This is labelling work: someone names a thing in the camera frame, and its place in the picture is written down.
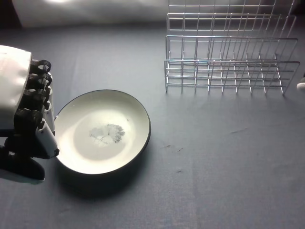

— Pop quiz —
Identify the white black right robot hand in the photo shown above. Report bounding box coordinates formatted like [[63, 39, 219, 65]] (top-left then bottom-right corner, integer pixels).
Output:
[[296, 71, 305, 91]]

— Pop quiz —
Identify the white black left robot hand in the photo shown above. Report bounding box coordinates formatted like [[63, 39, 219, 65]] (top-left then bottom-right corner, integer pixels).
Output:
[[0, 45, 60, 181]]

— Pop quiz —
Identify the white backdrop sheet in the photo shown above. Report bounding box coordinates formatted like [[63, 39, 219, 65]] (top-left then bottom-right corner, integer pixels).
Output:
[[14, 0, 305, 31]]

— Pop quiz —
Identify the grey tablecloth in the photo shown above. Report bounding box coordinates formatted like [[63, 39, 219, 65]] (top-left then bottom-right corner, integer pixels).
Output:
[[0, 23, 305, 229]]

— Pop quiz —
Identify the silver wire dish rack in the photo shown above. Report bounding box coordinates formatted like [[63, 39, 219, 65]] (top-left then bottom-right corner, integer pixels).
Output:
[[163, 0, 301, 95]]

